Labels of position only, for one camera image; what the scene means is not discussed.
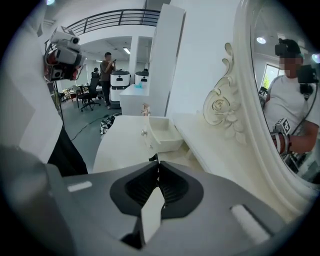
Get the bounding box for black office chair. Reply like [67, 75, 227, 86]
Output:
[75, 74, 102, 113]

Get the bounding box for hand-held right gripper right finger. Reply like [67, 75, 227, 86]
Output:
[149, 161, 287, 256]

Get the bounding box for person's black trousers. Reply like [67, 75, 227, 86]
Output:
[47, 124, 89, 177]

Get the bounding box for black balcony railing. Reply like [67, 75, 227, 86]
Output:
[66, 8, 161, 36]

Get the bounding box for cream small drawer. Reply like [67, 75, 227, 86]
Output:
[141, 115, 185, 158]

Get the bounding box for cream ornate dressing table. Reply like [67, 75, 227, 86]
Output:
[92, 0, 320, 226]

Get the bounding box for white boxy robot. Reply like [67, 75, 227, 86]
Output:
[134, 70, 150, 86]
[109, 69, 132, 104]

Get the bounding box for black floor cable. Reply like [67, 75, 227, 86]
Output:
[70, 113, 111, 141]

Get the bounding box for person's white shirt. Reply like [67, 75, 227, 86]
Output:
[2, 14, 65, 166]

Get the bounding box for white cabinet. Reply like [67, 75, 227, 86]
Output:
[119, 3, 186, 118]

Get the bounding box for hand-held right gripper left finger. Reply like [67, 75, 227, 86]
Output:
[47, 161, 161, 256]

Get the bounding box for oval vanity mirror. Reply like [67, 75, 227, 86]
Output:
[249, 4, 320, 187]

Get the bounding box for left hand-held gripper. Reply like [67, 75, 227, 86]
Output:
[43, 24, 87, 83]

